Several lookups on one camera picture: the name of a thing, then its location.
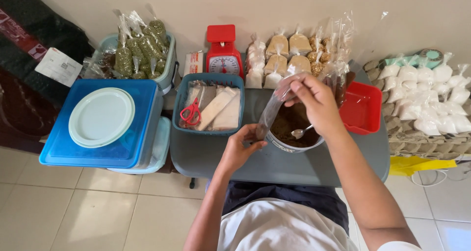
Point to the person's left hand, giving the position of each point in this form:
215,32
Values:
237,151

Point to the person's right hand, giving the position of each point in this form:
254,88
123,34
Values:
323,105

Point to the clear plastic bag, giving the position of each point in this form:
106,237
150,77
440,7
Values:
271,109

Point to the metal spoon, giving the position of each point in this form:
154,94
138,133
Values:
298,133

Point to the wide packet of plastic bags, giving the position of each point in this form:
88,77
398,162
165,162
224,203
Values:
231,115

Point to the bag of peanuts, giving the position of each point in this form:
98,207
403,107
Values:
319,42
316,56
316,68

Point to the red plastic tray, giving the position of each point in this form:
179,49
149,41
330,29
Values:
362,109

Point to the brown powder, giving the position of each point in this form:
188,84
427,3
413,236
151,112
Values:
287,123

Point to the patterned bowl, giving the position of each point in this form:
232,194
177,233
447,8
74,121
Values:
285,147

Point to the bag of tan powder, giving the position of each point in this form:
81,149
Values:
300,62
278,43
300,43
276,64

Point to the long packet of plastic bags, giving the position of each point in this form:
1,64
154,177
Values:
215,107

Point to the bundle of empty clear bags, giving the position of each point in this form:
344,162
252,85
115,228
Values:
340,56

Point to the black table leg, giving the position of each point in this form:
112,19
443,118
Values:
192,183

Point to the red scissors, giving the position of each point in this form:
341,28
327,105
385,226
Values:
191,113

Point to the crumpled packet of plastic bags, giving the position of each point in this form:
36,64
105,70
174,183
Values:
198,93

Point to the blue plastic basket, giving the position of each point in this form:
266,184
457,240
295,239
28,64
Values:
178,109

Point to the person's dark shorts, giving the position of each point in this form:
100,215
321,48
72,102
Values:
294,197

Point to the clear-lidded storage box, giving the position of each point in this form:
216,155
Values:
162,144

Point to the row of white powder bags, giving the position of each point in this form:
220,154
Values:
254,63

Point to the person's white shirt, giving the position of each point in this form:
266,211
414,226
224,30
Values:
279,225

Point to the stack of egg cartons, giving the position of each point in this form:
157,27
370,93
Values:
404,140

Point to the red kitchen scale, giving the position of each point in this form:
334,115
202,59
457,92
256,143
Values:
223,58

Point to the white packet with red print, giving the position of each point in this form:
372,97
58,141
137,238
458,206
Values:
192,63

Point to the pile of white sugar bags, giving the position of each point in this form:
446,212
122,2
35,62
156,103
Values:
427,100

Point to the pale teal plastic tub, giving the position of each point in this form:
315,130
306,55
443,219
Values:
167,72

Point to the yellow plastic bag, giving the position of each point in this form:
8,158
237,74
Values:
412,165

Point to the teal tape dispenser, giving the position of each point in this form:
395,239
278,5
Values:
431,55

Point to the heap of green bean bags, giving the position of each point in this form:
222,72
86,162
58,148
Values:
141,50

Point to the pale green round lid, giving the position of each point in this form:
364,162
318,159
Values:
101,116

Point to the bag of brown dried fruit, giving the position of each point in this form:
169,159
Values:
103,65

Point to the blue-lidded storage box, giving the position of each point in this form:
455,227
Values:
62,148

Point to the white paper label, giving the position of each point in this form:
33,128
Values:
59,66

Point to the black wrapped luggage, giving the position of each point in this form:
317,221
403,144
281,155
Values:
25,30

